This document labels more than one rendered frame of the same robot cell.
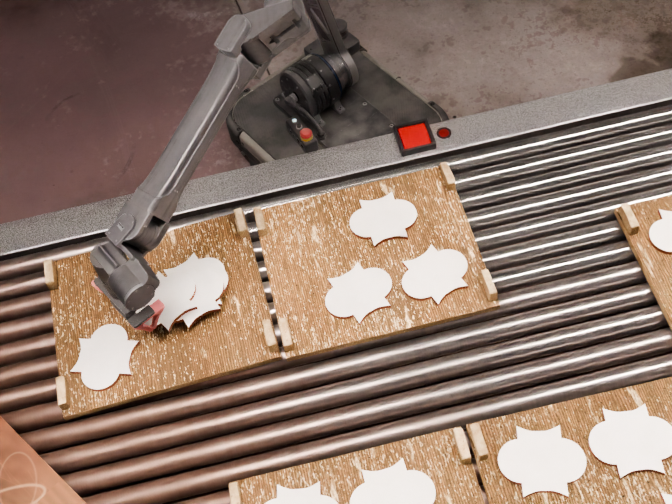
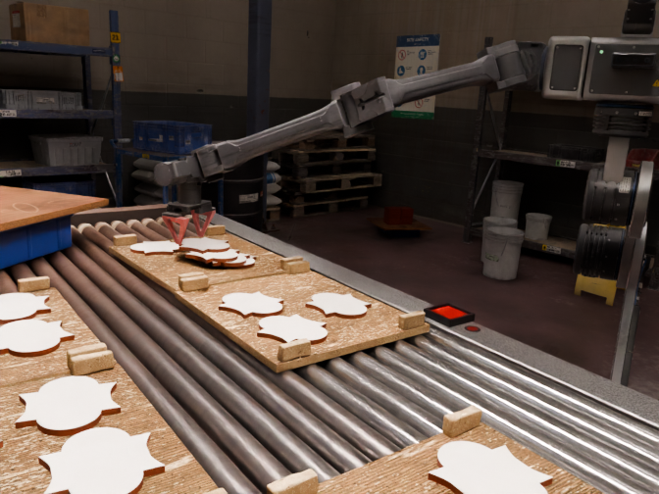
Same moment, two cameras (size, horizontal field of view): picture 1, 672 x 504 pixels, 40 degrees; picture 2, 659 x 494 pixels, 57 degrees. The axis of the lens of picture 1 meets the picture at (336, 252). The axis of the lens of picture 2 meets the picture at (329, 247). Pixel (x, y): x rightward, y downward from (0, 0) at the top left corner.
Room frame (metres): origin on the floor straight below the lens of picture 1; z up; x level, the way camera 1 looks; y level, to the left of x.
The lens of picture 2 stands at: (0.42, -1.07, 1.37)
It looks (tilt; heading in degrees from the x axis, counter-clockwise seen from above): 15 degrees down; 57
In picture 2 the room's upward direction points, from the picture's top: 3 degrees clockwise
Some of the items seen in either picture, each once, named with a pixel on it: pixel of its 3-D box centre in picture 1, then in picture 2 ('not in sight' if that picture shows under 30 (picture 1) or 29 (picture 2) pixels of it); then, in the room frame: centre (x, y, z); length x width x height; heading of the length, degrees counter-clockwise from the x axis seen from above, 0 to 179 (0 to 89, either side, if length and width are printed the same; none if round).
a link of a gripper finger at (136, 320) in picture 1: (142, 312); (181, 224); (0.90, 0.37, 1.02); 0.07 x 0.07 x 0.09; 35
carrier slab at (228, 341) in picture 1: (159, 309); (205, 259); (0.96, 0.36, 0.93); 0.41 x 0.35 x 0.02; 97
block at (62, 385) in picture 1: (63, 393); (125, 240); (0.80, 0.53, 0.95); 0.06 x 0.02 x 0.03; 7
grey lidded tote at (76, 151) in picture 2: not in sight; (67, 149); (1.29, 4.51, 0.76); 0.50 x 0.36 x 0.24; 18
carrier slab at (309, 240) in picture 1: (371, 257); (296, 310); (0.99, -0.07, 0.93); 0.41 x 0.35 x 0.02; 95
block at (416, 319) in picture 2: (447, 176); (412, 320); (1.14, -0.25, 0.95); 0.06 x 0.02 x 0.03; 5
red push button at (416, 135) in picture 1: (414, 137); (448, 315); (1.28, -0.21, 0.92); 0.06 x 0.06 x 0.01; 4
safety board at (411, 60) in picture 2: not in sight; (414, 76); (4.92, 4.39, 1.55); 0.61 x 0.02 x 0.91; 102
